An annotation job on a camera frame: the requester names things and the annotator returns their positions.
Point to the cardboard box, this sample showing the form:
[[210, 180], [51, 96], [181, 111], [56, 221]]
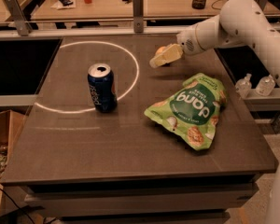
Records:
[[11, 124]]

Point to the orange fruit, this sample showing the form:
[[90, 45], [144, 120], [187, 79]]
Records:
[[160, 50]]

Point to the clear plastic bottle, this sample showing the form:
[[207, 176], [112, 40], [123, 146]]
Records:
[[265, 86], [243, 86]]

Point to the black mesh pen cup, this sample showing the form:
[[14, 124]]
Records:
[[198, 4]]

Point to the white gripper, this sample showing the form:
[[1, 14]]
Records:
[[188, 41]]

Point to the blue pepsi soda can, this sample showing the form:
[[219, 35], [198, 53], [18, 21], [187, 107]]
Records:
[[102, 87]]

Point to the left metal rail bracket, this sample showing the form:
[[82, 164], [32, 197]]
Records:
[[22, 25]]

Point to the green dang chips bag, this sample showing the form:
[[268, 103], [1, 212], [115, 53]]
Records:
[[193, 112]]

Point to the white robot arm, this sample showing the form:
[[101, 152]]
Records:
[[239, 23]]

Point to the middle metal rail bracket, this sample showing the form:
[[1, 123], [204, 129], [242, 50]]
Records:
[[138, 13]]

